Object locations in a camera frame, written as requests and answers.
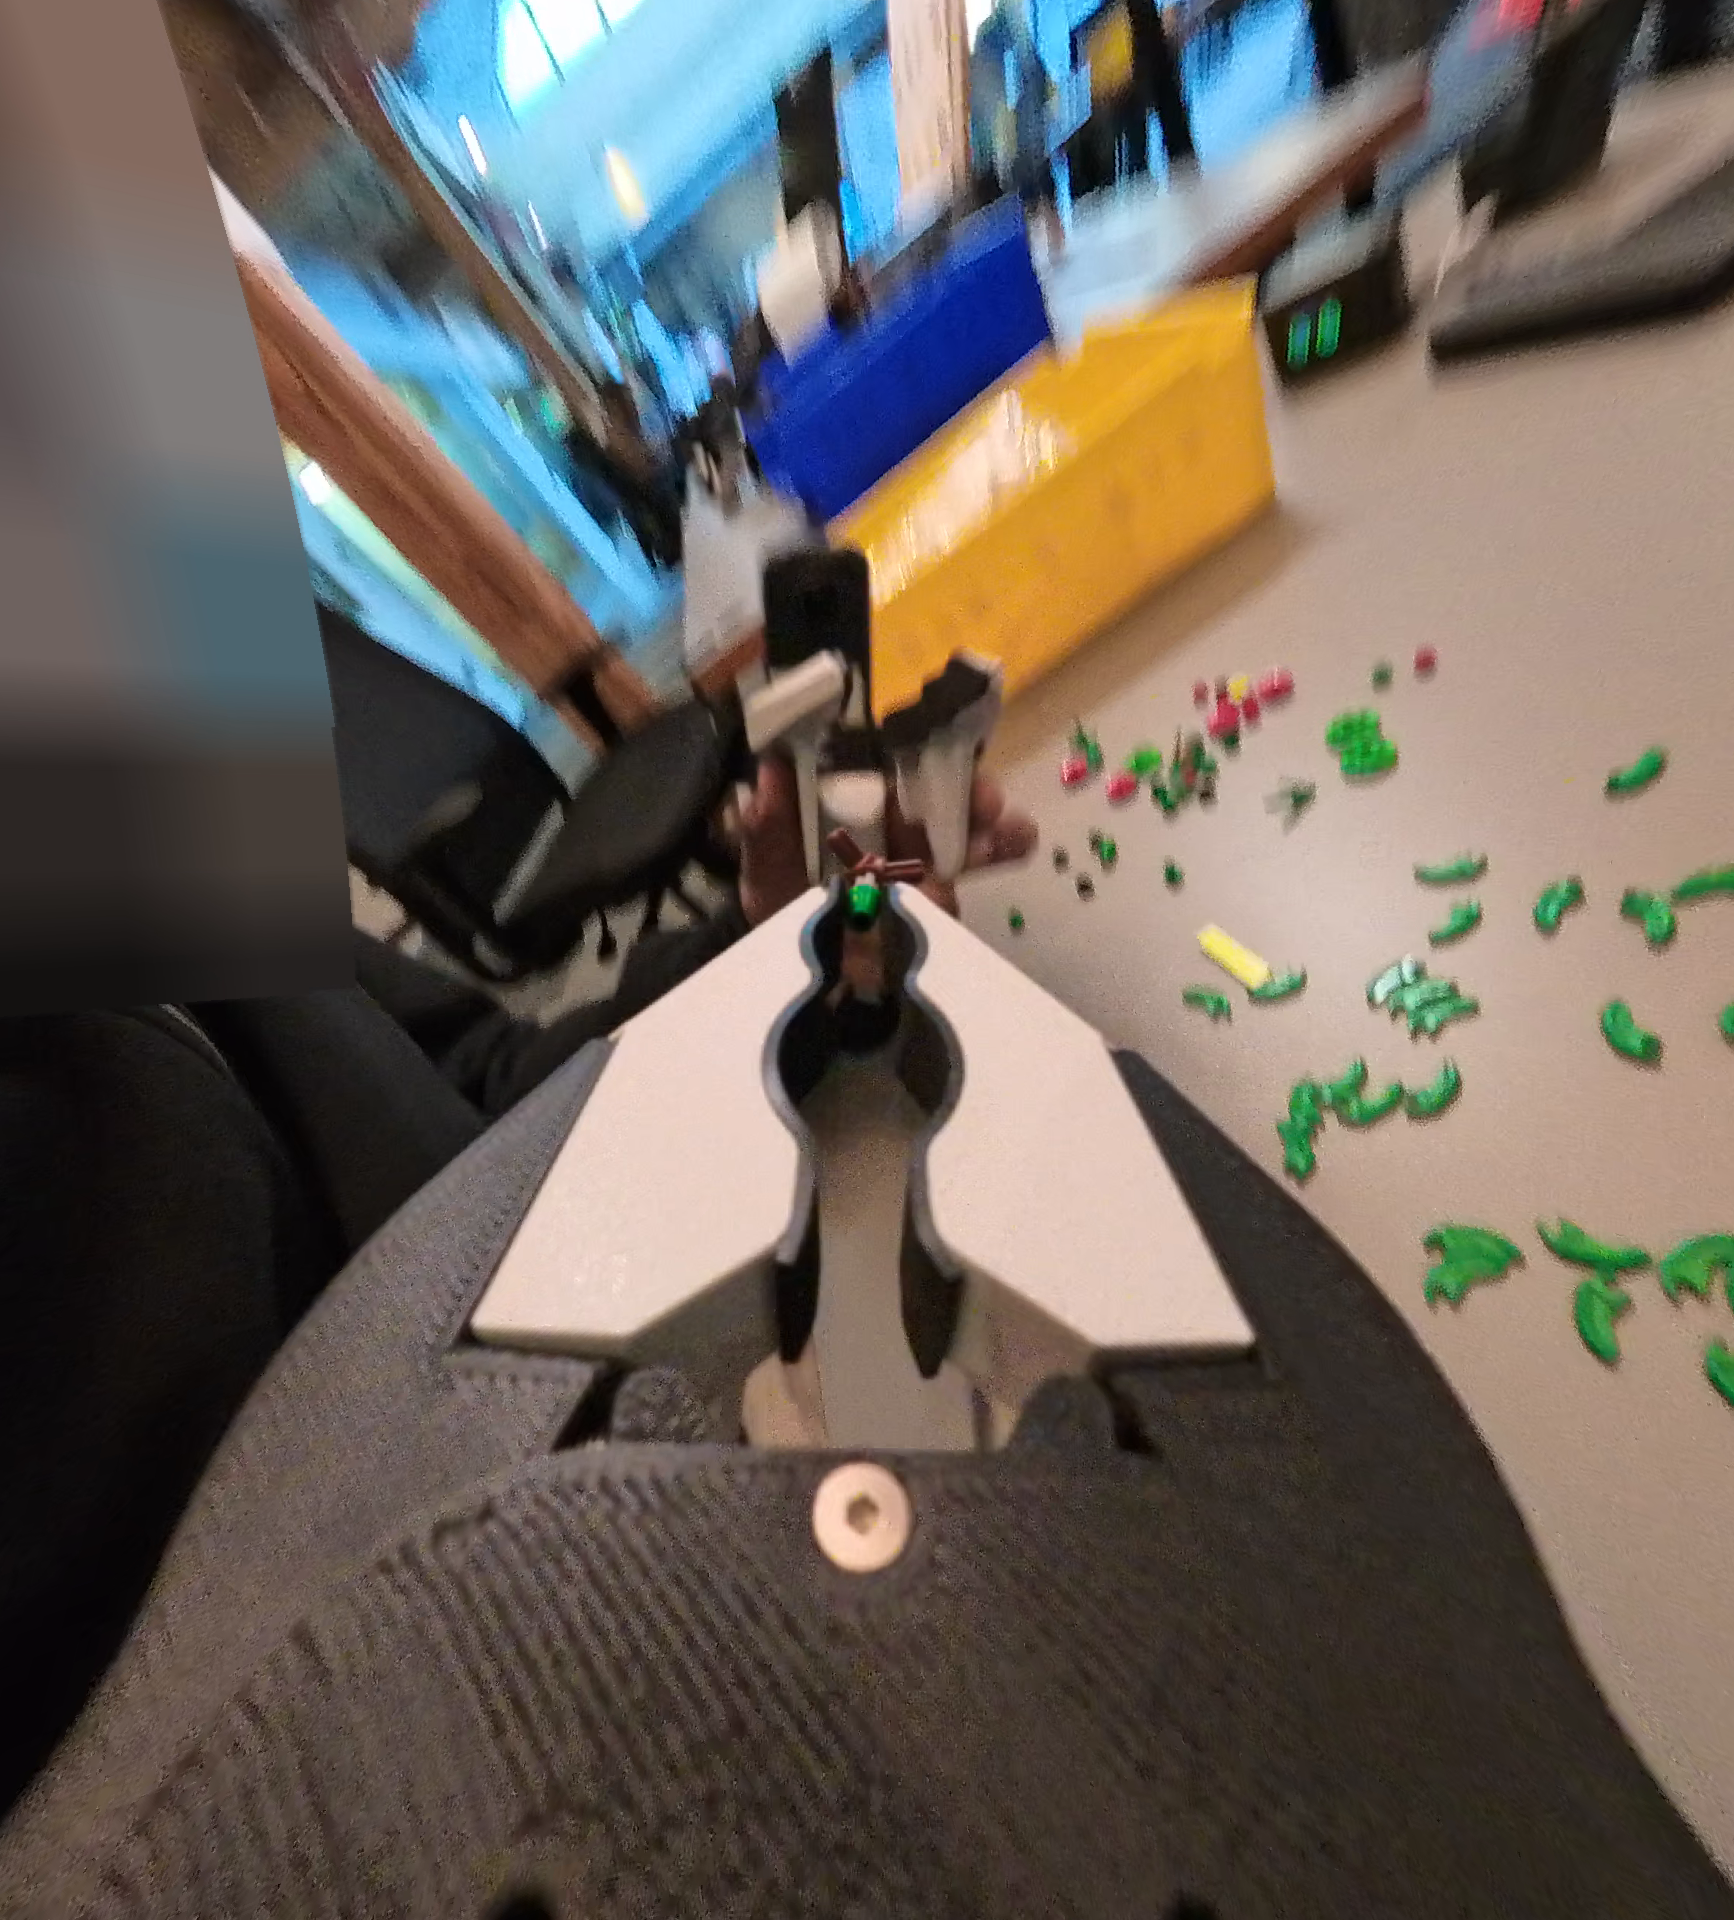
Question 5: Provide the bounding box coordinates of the black office chair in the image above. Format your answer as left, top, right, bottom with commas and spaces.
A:
336, 607, 733, 984

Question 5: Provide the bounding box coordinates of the blue plastic bin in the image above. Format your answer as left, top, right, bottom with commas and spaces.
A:
736, 195, 1062, 522

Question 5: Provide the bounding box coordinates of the person's left hand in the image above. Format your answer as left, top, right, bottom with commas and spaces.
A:
722, 760, 1042, 924

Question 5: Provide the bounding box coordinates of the wooden post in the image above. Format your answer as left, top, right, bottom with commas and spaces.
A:
212, 170, 662, 737

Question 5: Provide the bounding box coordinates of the yellow plastic bin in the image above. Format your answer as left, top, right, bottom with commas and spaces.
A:
828, 274, 1279, 705

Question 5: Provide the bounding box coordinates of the black battery charger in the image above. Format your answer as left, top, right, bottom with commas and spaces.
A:
1260, 233, 1416, 387

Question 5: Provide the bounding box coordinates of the black power bank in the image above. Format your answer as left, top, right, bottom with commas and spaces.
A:
1423, 149, 1734, 360

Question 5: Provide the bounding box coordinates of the scatter of green toy leaves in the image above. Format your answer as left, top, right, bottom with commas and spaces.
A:
1177, 744, 1734, 1454

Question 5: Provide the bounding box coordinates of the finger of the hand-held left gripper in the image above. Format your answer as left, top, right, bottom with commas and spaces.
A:
736, 661, 843, 904
882, 649, 1006, 885

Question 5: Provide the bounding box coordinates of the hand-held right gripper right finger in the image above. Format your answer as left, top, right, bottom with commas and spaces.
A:
888, 885, 1260, 1452

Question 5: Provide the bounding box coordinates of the person's black jacket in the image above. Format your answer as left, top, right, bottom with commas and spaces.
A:
0, 997, 502, 1920

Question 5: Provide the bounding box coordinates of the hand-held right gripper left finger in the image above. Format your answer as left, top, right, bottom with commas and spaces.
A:
464, 887, 828, 1454

